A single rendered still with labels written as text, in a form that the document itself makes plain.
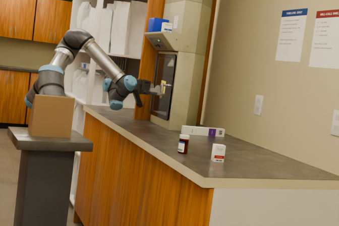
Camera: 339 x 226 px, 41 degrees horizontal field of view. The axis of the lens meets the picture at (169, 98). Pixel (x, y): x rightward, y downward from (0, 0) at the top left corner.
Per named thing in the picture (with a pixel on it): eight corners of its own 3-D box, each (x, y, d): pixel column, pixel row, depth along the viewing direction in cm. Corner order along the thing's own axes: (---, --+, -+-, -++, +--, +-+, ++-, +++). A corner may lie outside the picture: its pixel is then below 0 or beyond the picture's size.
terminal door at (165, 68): (150, 113, 297) (158, 53, 294) (168, 121, 269) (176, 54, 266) (149, 113, 296) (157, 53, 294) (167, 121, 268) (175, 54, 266)
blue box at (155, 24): (161, 34, 290) (163, 20, 290) (167, 34, 281) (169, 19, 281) (147, 32, 286) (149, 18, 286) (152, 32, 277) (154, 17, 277)
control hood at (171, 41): (158, 50, 295) (160, 35, 294) (178, 51, 265) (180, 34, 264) (142, 47, 290) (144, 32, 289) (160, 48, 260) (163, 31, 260)
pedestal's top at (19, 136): (16, 150, 184) (17, 140, 184) (7, 134, 212) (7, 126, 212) (92, 152, 199) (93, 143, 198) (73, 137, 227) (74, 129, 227)
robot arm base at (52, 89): (35, 97, 196) (35, 79, 202) (34, 117, 208) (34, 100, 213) (70, 97, 201) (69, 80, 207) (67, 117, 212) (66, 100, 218)
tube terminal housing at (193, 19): (183, 123, 308) (198, 10, 302) (205, 132, 278) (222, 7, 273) (149, 121, 298) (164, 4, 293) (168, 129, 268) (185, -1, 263)
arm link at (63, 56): (30, 89, 211) (67, 28, 252) (18, 106, 220) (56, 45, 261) (52, 102, 214) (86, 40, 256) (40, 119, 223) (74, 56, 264)
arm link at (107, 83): (102, 95, 256) (101, 83, 261) (121, 97, 260) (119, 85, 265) (106, 86, 250) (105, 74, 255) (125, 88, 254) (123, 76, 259)
